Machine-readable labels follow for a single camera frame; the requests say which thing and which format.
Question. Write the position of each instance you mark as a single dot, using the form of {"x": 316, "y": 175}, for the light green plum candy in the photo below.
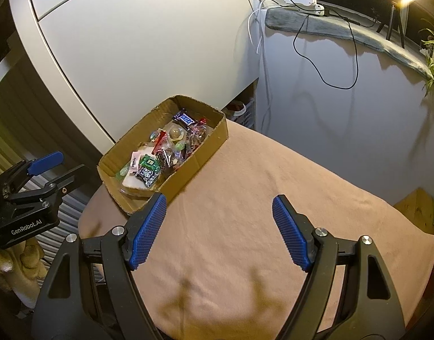
{"x": 121, "y": 174}

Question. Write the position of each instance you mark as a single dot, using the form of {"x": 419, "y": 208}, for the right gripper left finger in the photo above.
{"x": 89, "y": 291}

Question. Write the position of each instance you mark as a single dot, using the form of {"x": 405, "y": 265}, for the packaged toast bread slice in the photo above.
{"x": 133, "y": 186}

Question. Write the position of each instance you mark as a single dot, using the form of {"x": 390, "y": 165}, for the person's left hand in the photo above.
{"x": 21, "y": 268}

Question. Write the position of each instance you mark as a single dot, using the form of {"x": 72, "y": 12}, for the black light tripod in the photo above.
{"x": 398, "y": 19}

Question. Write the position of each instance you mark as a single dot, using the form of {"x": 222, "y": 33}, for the brown cardboard box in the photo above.
{"x": 146, "y": 130}

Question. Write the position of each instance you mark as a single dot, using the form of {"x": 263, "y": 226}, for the white cabinet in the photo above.
{"x": 109, "y": 62}

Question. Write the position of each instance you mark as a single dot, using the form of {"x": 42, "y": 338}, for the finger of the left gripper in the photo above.
{"x": 16, "y": 177}
{"x": 49, "y": 197}

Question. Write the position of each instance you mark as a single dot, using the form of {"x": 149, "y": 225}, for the Snickers bar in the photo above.
{"x": 183, "y": 119}
{"x": 165, "y": 158}

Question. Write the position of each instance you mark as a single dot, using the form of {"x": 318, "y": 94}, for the dark green candy packet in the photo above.
{"x": 149, "y": 162}

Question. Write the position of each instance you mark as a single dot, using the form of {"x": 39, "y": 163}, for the wooden side table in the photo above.
{"x": 418, "y": 208}

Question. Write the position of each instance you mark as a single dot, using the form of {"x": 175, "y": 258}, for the black patterned snack packet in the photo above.
{"x": 148, "y": 177}

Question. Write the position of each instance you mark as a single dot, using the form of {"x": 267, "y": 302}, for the pink white candy packet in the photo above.
{"x": 135, "y": 161}

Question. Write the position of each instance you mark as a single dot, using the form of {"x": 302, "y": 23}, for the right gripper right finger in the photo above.
{"x": 368, "y": 306}

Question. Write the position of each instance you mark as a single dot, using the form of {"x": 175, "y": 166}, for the clear bag red dates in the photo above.
{"x": 197, "y": 133}

